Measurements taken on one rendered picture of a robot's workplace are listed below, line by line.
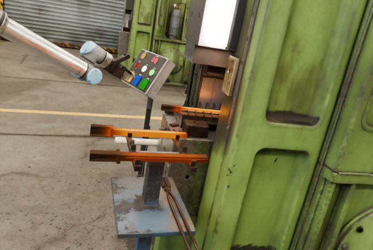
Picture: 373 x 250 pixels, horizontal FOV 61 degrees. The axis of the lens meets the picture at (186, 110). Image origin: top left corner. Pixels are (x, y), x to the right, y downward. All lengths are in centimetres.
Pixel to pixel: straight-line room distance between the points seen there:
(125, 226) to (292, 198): 83
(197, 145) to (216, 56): 47
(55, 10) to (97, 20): 111
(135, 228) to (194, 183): 55
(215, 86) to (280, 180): 70
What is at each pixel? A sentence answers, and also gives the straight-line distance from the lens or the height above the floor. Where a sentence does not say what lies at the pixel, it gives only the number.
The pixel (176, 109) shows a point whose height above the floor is 100.
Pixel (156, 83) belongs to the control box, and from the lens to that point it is 210.
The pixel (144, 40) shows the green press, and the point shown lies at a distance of 665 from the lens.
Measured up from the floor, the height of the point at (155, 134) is 99.
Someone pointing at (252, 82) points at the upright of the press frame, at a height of 129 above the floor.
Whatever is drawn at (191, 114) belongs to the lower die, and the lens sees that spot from 172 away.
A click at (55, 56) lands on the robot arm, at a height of 120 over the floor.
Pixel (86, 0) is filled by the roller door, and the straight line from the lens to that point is 957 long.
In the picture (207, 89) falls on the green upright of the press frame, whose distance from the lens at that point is 196.
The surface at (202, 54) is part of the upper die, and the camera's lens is 163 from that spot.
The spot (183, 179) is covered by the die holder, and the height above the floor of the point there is 68.
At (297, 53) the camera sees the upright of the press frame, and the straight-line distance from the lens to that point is 144.
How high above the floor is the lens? 150
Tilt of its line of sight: 17 degrees down
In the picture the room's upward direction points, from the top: 10 degrees clockwise
